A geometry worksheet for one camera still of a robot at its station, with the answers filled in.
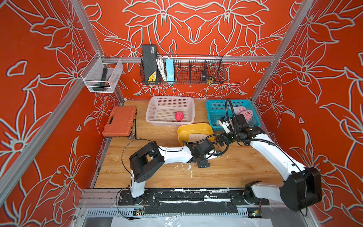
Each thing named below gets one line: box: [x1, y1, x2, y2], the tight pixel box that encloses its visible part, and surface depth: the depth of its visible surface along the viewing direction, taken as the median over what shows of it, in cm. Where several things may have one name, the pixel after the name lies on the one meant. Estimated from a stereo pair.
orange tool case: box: [102, 105, 137, 138], surface depth 102 cm
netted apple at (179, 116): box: [174, 111, 184, 122], surface depth 105 cm
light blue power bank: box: [165, 58, 175, 82], surface depth 91 cm
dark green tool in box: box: [92, 67, 111, 92], surface depth 83 cm
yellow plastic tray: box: [177, 122, 216, 147], surface depth 99 cm
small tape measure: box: [206, 77, 215, 85], surface depth 96 cm
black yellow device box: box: [142, 44, 158, 82], surface depth 89 cm
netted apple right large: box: [239, 110, 253, 123], surface depth 99 cm
